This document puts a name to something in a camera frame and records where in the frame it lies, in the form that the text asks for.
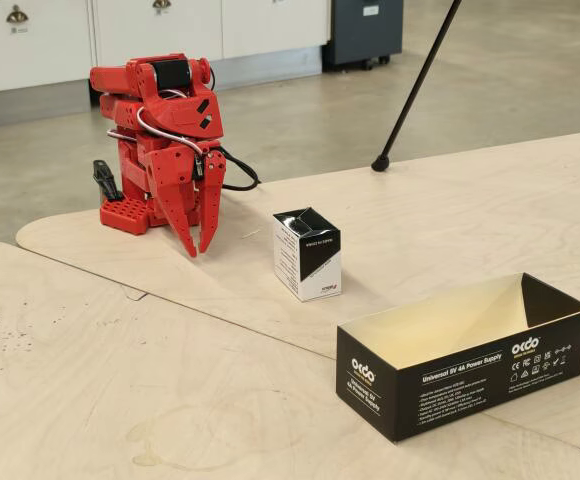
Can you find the black table clamp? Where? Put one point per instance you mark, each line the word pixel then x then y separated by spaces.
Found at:
pixel 105 180

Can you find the black tripod leg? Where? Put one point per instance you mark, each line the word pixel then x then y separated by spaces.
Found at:
pixel 410 102

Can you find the dark grey rolling cabinet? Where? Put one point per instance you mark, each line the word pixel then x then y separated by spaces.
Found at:
pixel 365 30

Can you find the red perforated robot base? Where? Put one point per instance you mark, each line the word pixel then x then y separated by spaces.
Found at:
pixel 122 215

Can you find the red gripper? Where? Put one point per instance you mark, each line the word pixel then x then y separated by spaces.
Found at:
pixel 166 172

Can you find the white cabinet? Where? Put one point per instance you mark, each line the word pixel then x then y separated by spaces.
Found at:
pixel 170 35

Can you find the red robot arm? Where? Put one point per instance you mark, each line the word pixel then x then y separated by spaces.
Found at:
pixel 120 107

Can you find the long black open box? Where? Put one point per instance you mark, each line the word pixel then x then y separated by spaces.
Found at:
pixel 445 385

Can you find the small black white box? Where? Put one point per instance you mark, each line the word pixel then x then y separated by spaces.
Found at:
pixel 315 260

